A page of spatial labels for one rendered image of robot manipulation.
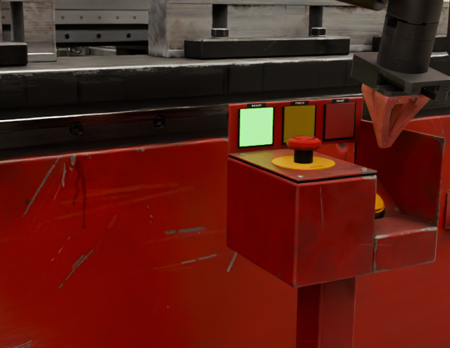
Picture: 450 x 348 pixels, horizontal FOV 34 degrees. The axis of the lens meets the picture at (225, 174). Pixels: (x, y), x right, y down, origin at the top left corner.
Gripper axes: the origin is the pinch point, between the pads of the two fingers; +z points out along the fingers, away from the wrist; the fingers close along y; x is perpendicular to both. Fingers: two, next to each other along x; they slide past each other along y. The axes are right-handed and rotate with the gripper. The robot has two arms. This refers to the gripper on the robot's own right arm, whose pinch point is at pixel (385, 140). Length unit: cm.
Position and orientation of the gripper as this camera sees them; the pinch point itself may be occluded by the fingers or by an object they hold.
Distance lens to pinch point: 89.4
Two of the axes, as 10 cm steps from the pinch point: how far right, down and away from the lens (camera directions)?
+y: -4.5, -4.3, 7.8
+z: -1.1, 9.0, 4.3
